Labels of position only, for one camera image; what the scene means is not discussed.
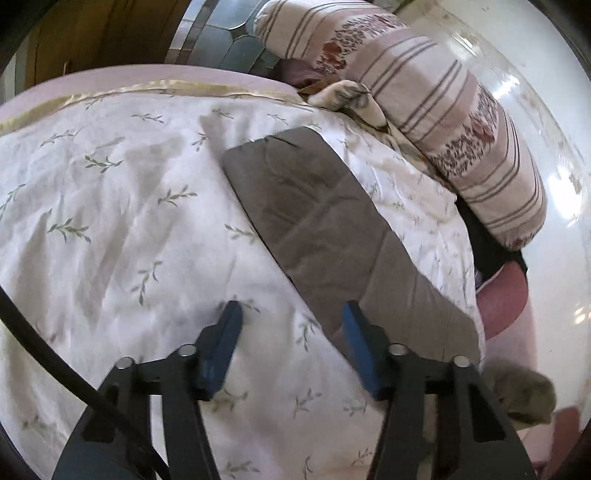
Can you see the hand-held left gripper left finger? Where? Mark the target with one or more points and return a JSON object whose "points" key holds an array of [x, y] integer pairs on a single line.
{"points": [[222, 341]]}

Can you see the stained glass window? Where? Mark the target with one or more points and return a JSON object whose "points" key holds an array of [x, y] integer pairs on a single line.
{"points": [[221, 32]]}

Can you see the striped floral pillow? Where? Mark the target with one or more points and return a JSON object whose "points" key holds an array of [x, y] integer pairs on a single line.
{"points": [[429, 106]]}

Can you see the white leaf-print bedsheet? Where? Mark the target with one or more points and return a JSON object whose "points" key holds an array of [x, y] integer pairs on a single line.
{"points": [[138, 221]]}

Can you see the pink headboard cushion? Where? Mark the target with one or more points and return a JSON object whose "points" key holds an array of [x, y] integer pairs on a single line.
{"points": [[503, 300]]}

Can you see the olive padded jacket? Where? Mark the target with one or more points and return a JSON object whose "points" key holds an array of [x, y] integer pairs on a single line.
{"points": [[323, 221]]}

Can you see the grey floral white cloth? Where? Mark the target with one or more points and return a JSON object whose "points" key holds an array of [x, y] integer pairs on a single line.
{"points": [[351, 99]]}

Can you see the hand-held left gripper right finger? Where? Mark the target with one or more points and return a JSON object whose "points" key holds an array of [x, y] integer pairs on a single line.
{"points": [[359, 344]]}

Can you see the black cloth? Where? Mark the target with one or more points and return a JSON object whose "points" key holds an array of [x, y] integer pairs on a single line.
{"points": [[485, 249]]}

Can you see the wooden window frame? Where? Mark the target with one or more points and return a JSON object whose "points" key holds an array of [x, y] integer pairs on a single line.
{"points": [[106, 32]]}

